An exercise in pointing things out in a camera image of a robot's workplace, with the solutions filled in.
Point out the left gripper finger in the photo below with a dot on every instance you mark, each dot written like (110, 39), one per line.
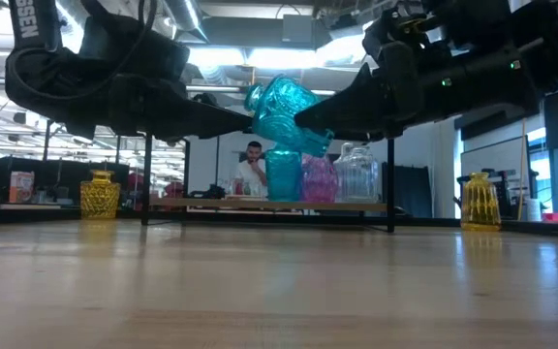
(177, 118)

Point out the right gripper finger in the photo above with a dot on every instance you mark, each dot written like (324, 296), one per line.
(351, 111)

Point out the clear flat-shouldered ribbed vase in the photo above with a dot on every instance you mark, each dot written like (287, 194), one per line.
(362, 177)

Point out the teal textured urn-shaped vase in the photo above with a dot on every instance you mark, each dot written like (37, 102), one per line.
(284, 116)

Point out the purple flat-shouldered ribbed vase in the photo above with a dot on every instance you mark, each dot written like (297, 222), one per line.
(319, 179)

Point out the teal diamond-pattern square vase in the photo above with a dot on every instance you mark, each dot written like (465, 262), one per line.
(284, 177)

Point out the yellow ribbed urn-shaped vase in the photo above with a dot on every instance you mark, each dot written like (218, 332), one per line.
(481, 203)

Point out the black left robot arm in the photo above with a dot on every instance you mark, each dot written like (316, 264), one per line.
(49, 24)

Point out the background black robot arm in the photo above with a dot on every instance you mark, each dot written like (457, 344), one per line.
(211, 191)

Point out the long ceiling light strip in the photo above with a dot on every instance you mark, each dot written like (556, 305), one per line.
(216, 88)

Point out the red chair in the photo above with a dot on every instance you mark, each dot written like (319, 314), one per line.
(135, 186)
(172, 190)

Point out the white board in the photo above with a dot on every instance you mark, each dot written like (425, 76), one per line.
(497, 155)

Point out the black desk partition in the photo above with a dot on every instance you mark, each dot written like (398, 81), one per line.
(61, 181)

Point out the yellow diamond-pattern squat vase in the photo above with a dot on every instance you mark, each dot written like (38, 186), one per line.
(100, 196)

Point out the person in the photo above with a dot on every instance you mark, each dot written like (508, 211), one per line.
(252, 169)

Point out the grey ceiling box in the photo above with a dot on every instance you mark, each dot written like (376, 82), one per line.
(298, 29)

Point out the dark blue board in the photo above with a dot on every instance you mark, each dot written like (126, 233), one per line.
(412, 189)

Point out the orange box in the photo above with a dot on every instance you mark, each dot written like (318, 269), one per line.
(21, 186)

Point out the white paper roll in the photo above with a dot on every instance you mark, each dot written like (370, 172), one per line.
(534, 211)

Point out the black background rig frame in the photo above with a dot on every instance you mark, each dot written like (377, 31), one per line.
(217, 160)
(46, 145)

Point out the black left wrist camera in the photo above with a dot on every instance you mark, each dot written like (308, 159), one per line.
(133, 48)

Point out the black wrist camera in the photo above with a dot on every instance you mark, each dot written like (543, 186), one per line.
(133, 48)
(385, 34)

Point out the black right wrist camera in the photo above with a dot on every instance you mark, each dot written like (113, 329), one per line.
(385, 34)

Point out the black frame wooden shelf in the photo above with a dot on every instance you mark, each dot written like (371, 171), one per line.
(211, 203)

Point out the silver spiral ceiling duct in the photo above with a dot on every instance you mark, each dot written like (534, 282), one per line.
(182, 7)

